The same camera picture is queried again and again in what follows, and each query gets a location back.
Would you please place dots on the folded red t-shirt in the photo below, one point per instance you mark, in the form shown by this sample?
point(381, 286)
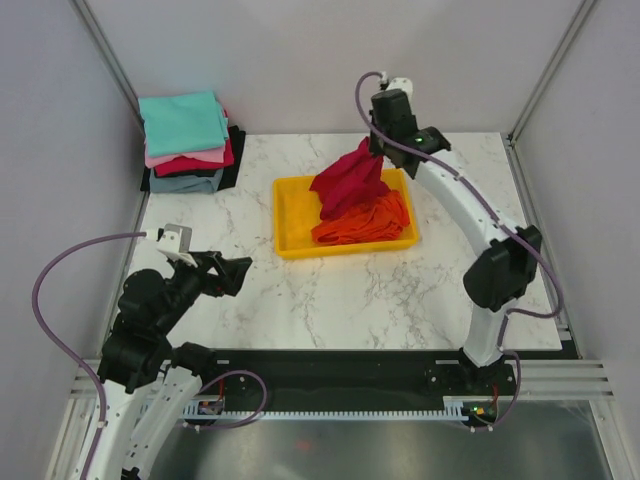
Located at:
point(184, 166)

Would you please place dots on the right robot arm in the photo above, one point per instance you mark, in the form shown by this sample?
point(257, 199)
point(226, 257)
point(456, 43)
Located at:
point(505, 262)

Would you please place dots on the orange t-shirt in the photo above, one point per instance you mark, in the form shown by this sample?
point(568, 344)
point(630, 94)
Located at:
point(382, 219)

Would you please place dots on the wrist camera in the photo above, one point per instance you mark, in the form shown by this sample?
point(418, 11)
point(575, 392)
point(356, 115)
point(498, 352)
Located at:
point(403, 84)
point(174, 243)

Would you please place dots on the aluminium front rail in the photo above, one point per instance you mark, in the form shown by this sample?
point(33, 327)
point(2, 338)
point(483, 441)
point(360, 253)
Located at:
point(536, 378)

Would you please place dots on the folded grey-blue t-shirt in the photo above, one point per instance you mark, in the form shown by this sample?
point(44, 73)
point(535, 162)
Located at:
point(185, 184)

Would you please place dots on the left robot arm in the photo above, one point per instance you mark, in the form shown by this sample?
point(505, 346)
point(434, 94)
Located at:
point(143, 383)

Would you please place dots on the yellow plastic tray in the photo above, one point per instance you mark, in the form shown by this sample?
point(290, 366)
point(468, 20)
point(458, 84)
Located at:
point(296, 211)

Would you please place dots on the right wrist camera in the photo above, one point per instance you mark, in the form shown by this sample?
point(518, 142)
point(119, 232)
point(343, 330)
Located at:
point(403, 84)

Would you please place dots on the right aluminium frame post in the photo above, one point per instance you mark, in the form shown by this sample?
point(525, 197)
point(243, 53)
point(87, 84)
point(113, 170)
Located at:
point(570, 35)

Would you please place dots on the crimson red t-shirt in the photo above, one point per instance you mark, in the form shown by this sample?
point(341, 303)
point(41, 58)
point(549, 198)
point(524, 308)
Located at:
point(351, 180)

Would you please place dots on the folded black t-shirt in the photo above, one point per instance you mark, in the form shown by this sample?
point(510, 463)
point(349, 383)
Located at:
point(237, 137)

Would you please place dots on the folded pink t-shirt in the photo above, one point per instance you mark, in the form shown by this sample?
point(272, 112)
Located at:
point(215, 156)

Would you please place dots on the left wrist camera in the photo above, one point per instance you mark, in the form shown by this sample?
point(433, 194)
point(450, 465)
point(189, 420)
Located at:
point(174, 243)

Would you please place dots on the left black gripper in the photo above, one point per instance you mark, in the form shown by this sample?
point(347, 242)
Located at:
point(216, 272)

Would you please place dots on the aluminium frame post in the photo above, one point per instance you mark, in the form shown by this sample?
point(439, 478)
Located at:
point(104, 48)
point(570, 35)

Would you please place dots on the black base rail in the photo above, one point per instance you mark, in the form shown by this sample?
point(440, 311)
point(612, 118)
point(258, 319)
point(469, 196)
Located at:
point(342, 381)

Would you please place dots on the white slotted cable duct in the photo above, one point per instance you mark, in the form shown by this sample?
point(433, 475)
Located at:
point(453, 411)

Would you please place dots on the left aluminium frame post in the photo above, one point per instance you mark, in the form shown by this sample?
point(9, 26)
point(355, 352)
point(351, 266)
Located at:
point(104, 48)

